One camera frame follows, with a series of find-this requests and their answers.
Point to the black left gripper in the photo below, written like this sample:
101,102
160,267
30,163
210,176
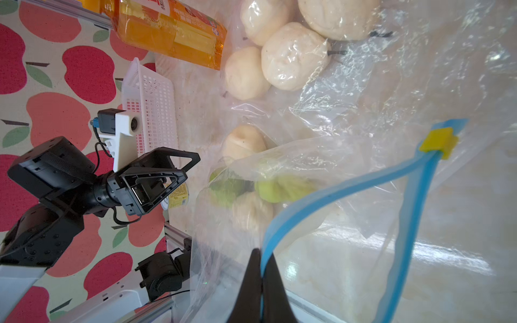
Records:
140,189

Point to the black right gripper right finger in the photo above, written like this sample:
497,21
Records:
276,307

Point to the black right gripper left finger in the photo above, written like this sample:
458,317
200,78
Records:
247,307

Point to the cream toy pear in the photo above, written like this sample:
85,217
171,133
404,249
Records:
251,213

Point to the clear blue zip-top bag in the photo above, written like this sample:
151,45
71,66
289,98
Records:
446,60

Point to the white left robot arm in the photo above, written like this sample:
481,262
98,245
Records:
67,187

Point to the green toy pear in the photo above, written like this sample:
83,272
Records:
283,189
225,187

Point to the cream pear in small bag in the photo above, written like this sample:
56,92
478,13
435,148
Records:
242,142

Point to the small clear pear bag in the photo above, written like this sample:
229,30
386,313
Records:
312,159

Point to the cream pear zip bag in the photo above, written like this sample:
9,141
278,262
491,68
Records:
343,20
263,18
295,56

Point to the white empty plastic basket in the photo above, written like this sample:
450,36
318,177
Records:
151,95

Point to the orange soap pump bottle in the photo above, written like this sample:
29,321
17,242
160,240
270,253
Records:
169,28

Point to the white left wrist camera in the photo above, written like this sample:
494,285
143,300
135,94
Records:
118,131

